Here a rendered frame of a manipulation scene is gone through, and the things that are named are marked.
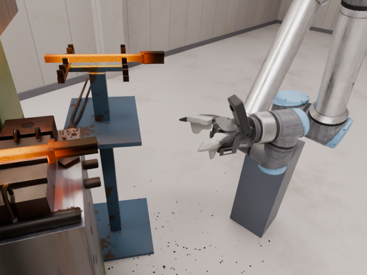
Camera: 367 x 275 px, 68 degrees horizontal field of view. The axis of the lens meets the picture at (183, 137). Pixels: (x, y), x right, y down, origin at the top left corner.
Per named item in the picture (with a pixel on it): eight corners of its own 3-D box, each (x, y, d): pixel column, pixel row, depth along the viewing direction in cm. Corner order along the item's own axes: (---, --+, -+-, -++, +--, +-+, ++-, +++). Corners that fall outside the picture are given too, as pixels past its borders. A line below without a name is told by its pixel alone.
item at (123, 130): (135, 99, 138) (134, 95, 136) (141, 145, 106) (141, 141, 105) (72, 101, 131) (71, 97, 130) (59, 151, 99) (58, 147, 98)
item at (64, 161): (73, 155, 72) (72, 151, 72) (80, 160, 71) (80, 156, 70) (58, 163, 69) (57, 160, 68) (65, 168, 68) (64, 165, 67)
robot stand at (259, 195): (246, 199, 187) (267, 125, 153) (276, 216, 176) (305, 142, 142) (229, 218, 173) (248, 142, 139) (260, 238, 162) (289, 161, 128)
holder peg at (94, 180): (100, 181, 73) (99, 174, 72) (101, 188, 71) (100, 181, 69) (84, 184, 72) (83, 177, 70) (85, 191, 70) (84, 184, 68)
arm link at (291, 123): (306, 144, 82) (317, 115, 76) (271, 150, 78) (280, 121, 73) (286, 128, 89) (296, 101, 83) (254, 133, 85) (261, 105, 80)
